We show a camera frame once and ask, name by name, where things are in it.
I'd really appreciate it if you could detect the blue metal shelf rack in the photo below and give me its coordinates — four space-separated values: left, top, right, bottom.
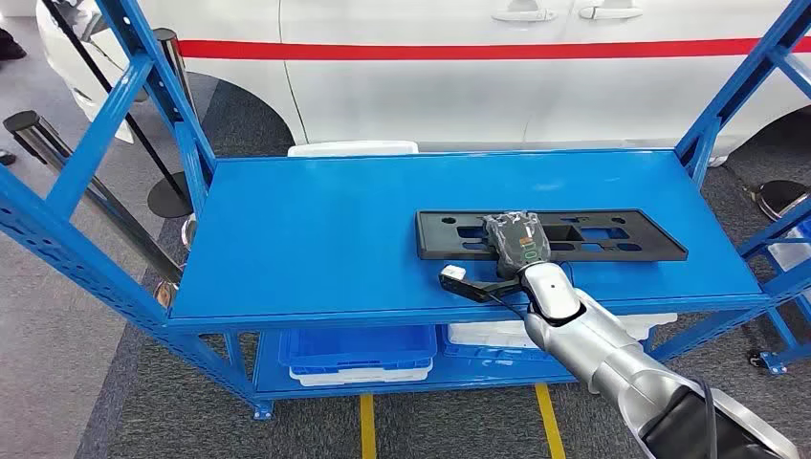
737 202 811 376
0 0 811 423

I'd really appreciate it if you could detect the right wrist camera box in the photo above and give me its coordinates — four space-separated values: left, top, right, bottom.
438 264 525 304

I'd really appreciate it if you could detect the blue plastic bin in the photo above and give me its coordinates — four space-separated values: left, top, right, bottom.
441 326 559 363
278 325 438 376

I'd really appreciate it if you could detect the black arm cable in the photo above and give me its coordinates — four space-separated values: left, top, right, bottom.
693 377 720 459

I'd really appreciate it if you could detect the yellow floor tape line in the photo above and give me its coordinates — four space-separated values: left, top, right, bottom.
360 393 378 459
534 382 567 459

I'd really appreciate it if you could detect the black plastic car part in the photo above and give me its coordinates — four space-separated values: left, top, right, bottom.
415 209 690 263

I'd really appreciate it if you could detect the black stanchion pole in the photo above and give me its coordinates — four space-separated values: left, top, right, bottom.
40 0 194 220

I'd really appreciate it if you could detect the white car red stripe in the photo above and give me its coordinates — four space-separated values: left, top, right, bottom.
35 0 811 167

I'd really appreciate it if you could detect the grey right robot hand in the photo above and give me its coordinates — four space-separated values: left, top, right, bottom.
482 211 553 280

